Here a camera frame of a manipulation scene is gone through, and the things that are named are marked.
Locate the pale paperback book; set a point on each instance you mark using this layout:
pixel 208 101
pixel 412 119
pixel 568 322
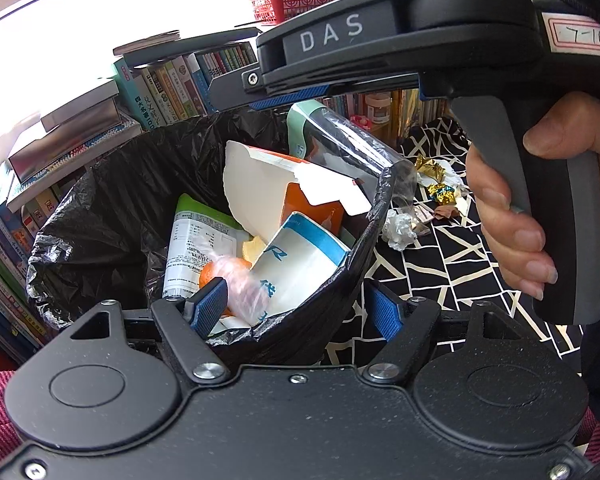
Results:
pixel 145 42

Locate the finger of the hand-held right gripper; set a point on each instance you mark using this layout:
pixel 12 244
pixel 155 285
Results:
pixel 290 99
pixel 330 40

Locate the row of colourful spine books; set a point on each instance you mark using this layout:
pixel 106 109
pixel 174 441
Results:
pixel 180 85

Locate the brown candy wrapper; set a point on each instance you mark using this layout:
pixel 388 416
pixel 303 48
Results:
pixel 442 212

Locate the row of thin picture books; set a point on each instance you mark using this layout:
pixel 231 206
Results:
pixel 415 110

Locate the row of blue spine books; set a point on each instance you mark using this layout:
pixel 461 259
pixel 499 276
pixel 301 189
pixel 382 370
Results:
pixel 345 107

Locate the orange white cardboard carton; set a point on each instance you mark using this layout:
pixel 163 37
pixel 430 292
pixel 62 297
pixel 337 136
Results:
pixel 260 185

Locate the clear plastic package mint card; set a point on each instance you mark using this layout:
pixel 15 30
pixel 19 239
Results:
pixel 330 135

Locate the trash bin with black bag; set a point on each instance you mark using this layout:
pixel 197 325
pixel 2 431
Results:
pixel 95 220

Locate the clear plastic wrapper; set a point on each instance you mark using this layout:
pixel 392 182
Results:
pixel 247 290

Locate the gold blue foil wrapper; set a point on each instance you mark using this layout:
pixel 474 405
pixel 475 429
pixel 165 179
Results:
pixel 445 194

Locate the black white patterned cloth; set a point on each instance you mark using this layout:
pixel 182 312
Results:
pixel 460 270

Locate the person's right hand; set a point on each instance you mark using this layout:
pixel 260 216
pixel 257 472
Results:
pixel 510 250

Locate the white paper bag blue print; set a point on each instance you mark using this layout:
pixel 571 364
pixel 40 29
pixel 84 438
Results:
pixel 300 265

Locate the small white jar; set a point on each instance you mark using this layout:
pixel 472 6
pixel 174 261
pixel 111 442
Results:
pixel 378 110

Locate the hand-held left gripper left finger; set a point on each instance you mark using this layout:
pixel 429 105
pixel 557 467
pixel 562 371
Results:
pixel 210 305

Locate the white tissue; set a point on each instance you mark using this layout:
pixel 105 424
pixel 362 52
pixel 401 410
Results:
pixel 400 230

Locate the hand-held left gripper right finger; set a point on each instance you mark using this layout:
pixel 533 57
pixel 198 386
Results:
pixel 385 310

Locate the gold foil wrapper white paper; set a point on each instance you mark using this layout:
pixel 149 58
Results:
pixel 430 167

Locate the green mailer package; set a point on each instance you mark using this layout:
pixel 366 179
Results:
pixel 195 250

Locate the small red white toy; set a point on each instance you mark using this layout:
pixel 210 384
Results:
pixel 358 121

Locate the row of children's books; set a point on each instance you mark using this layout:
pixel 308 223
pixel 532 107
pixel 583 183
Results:
pixel 5 270

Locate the stack of flat lying books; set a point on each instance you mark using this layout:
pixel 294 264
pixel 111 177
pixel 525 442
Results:
pixel 60 145

